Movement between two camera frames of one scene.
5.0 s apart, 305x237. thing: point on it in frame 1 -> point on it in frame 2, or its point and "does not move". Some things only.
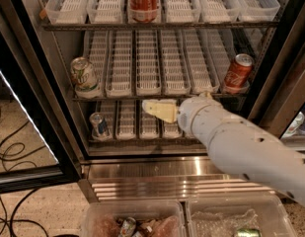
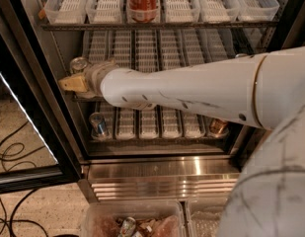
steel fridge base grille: (118, 179) does not move
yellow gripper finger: (165, 109) -> (73, 83)
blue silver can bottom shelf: (99, 125) does not move
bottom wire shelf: (180, 141) does not move
